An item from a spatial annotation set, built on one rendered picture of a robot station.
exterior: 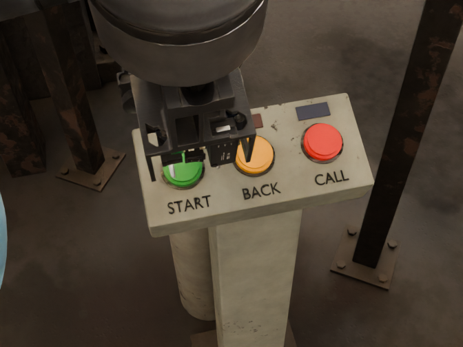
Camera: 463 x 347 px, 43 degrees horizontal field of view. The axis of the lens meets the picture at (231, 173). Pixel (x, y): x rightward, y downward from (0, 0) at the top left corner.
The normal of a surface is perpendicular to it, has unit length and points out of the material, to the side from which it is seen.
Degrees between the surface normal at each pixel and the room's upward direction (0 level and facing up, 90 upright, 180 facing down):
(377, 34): 0
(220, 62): 109
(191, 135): 20
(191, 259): 90
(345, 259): 0
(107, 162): 0
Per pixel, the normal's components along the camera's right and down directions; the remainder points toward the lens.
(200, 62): 0.24, 0.92
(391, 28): -0.01, -0.62
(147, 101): 0.04, -0.32
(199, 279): -0.17, 0.77
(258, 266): 0.22, 0.76
